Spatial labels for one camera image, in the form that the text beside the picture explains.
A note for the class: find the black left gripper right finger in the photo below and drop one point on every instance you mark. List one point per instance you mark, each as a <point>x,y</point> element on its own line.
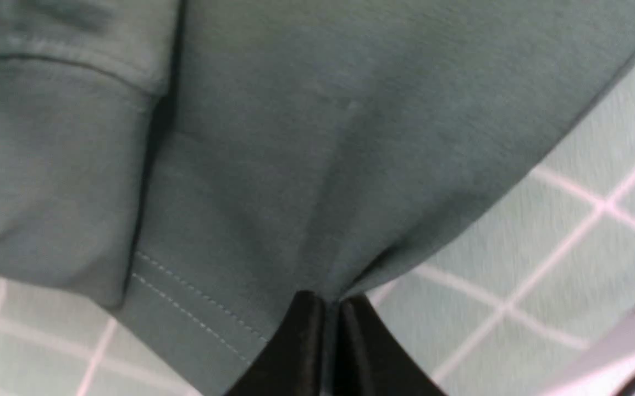
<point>369,361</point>

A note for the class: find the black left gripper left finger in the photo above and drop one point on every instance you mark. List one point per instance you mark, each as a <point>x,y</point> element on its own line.
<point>291,362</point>

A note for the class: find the green long-sleeved shirt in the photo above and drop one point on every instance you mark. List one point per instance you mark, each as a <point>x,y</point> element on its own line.
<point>191,165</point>

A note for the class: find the grey robot arm link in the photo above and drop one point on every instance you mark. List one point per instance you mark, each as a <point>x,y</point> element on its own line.
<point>604,369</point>

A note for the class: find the green checkered table cloth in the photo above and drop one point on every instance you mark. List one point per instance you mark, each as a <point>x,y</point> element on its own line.
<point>534,283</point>

